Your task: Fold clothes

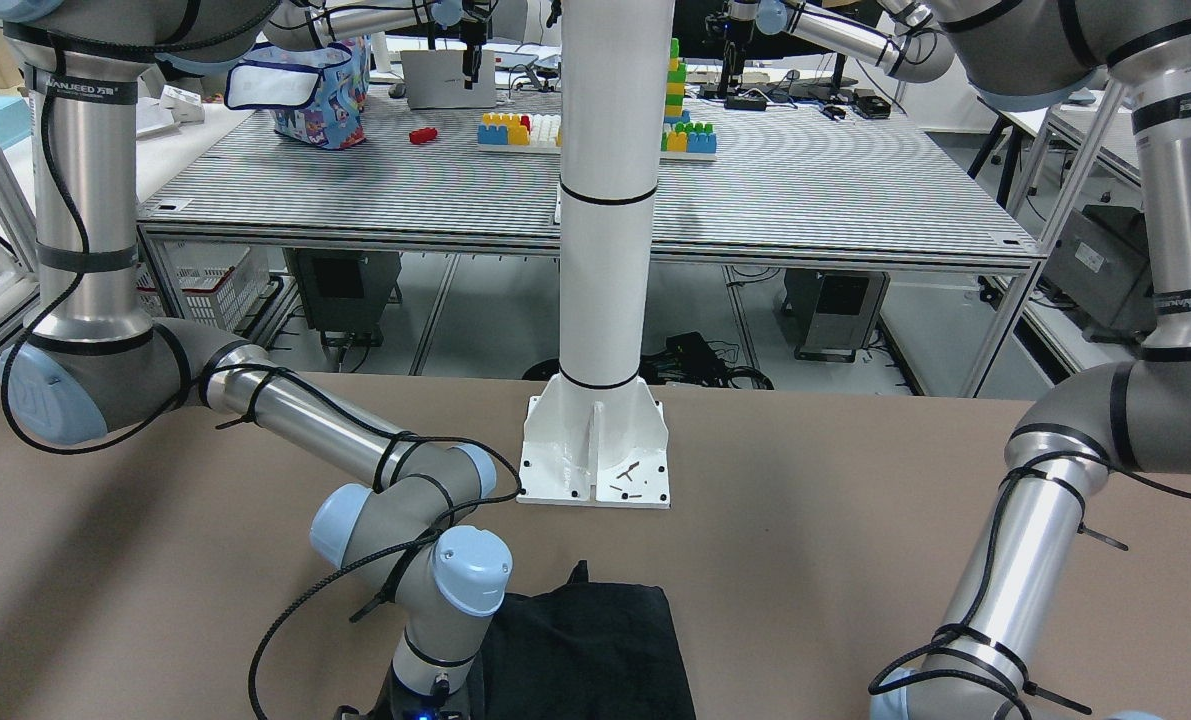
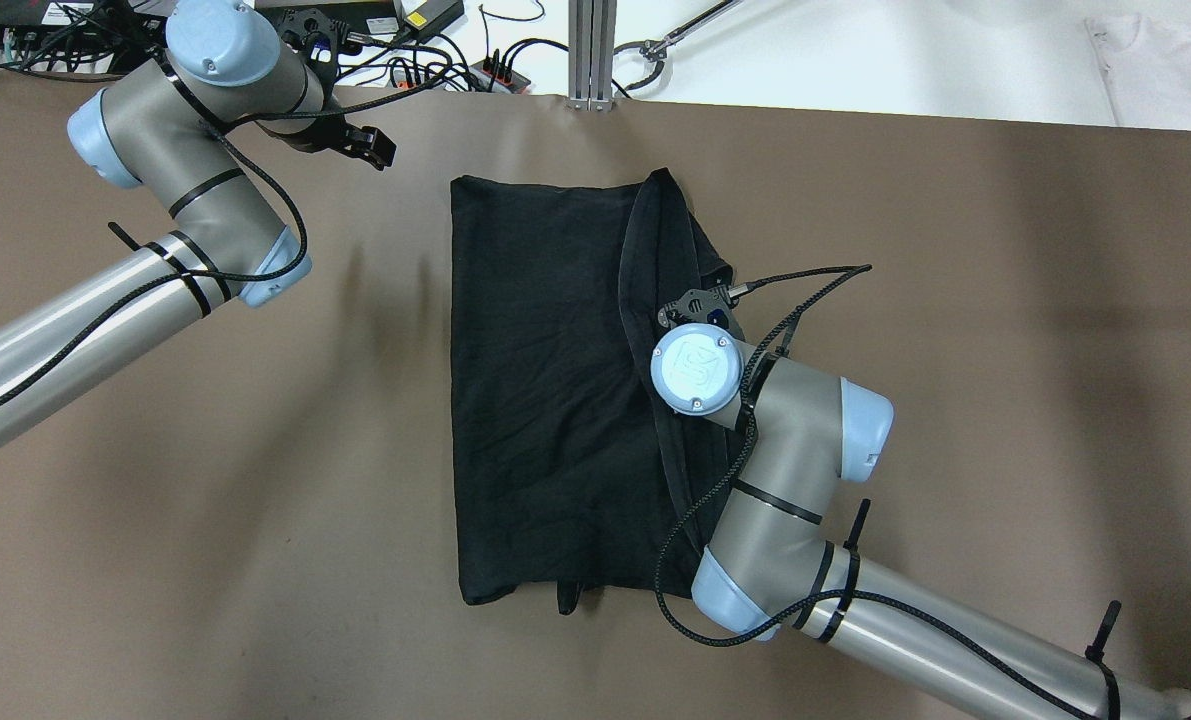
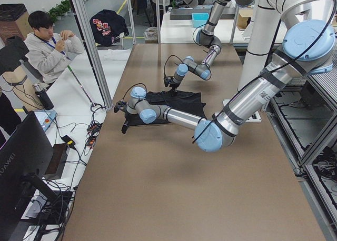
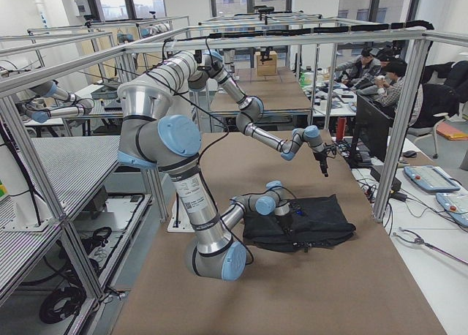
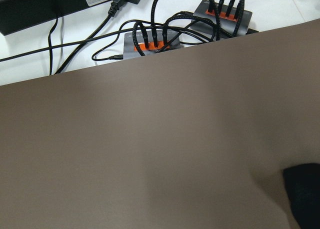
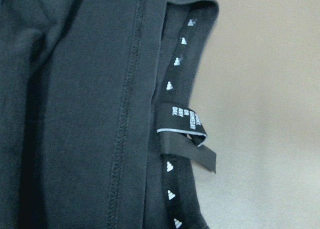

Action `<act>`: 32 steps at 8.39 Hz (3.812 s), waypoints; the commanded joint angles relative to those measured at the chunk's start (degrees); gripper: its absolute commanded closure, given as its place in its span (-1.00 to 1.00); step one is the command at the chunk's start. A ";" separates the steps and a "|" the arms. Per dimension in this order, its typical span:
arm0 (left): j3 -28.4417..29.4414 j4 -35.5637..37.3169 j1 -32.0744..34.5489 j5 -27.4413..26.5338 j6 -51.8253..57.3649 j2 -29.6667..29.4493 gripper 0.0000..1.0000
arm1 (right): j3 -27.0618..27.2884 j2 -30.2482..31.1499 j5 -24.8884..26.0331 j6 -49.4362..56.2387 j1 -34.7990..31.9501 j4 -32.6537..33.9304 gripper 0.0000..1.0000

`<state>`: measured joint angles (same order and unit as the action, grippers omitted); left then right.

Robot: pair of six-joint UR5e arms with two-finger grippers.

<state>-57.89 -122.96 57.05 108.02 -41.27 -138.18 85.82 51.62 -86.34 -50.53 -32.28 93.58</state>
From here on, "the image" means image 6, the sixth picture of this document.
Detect black graphic t-shirt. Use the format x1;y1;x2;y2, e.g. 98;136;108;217
0;0;219;229

